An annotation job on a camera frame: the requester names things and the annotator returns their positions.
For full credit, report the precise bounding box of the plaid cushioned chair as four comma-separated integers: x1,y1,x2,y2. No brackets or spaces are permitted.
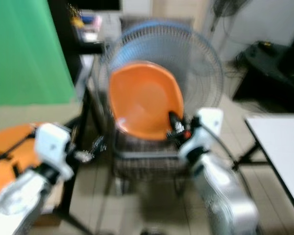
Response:
110,17,196,183

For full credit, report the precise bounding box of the white folding table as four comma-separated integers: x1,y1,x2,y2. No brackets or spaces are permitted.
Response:
235,115,294,223

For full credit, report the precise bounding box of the black case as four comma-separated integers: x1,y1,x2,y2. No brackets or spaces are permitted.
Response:
232,24,294,112

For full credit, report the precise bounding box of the white cabinet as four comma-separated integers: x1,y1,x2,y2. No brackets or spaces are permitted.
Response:
120,0,155,16

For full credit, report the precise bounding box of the black shelf unit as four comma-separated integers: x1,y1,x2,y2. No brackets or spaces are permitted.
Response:
61,0,104,85

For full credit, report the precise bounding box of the green curtain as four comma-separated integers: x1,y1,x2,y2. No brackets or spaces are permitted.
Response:
0,0,77,108

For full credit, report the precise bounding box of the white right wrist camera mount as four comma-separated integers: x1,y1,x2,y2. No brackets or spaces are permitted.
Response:
178,107,224,156

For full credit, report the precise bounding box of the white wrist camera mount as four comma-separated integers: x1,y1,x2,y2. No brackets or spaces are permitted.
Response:
178,107,224,156
34,122,75,181

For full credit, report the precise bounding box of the grey blue pedestal fan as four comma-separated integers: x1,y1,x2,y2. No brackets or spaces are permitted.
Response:
99,21,224,142

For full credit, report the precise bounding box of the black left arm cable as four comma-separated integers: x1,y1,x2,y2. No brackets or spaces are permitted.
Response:
0,131,39,167

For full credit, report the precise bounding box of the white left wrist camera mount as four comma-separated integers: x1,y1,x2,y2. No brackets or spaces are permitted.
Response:
34,122,75,181

